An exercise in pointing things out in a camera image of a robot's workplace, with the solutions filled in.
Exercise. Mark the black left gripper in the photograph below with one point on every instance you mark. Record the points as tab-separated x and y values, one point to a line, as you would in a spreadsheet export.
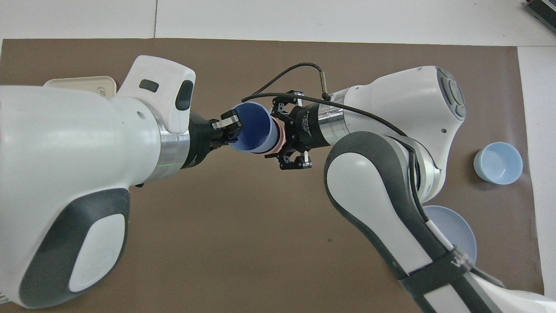
200	139

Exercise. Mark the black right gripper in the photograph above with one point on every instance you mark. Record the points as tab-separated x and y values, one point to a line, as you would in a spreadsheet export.
306	128

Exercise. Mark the pink plastic cup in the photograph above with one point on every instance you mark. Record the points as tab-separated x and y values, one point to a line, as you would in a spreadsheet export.
280	134

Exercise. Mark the blue plastic cup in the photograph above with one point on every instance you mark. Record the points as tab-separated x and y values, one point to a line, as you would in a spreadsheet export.
256	126

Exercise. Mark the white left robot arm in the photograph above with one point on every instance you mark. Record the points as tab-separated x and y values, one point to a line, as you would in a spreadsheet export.
65	143

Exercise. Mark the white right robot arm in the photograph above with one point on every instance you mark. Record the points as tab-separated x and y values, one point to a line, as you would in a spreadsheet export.
391	108

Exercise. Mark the cream tray with rabbit print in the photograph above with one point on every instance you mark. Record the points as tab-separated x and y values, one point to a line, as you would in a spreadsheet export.
87	82

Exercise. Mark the brown table mat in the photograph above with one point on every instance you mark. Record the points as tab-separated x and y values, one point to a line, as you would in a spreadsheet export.
239	239

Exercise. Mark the pale blue plate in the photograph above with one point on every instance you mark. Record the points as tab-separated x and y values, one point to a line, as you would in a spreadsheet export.
458	230

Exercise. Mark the light blue bowl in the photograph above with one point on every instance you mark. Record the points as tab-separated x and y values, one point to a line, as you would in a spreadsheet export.
499	161

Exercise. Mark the grey striped device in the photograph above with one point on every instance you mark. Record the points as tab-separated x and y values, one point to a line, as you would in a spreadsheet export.
543	11

